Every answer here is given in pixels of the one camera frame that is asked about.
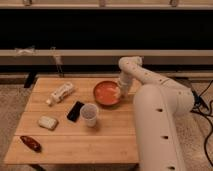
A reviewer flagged orange ceramic bowl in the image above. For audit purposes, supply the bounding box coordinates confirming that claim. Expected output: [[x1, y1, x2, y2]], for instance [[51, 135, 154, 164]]
[[93, 81, 121, 106]]

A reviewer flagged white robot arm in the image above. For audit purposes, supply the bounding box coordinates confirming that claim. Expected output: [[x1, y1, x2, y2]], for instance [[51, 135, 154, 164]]
[[118, 56, 195, 171]]

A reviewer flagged white plastic cup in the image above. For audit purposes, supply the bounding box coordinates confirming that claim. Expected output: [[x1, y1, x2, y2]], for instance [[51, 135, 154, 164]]
[[80, 103, 99, 127]]

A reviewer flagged black smartphone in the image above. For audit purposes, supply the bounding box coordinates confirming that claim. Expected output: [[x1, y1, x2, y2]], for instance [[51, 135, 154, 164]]
[[67, 101, 84, 122]]

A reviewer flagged wooden table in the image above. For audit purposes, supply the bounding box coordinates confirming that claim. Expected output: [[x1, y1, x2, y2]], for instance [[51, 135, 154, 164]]
[[4, 78, 138, 164]]

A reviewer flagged black cable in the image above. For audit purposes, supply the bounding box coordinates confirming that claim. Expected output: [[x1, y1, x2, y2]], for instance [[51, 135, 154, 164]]
[[190, 79, 213, 168]]

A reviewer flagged grey metal shelf rail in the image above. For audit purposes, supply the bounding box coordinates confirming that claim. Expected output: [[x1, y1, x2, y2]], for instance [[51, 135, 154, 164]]
[[0, 50, 213, 65]]

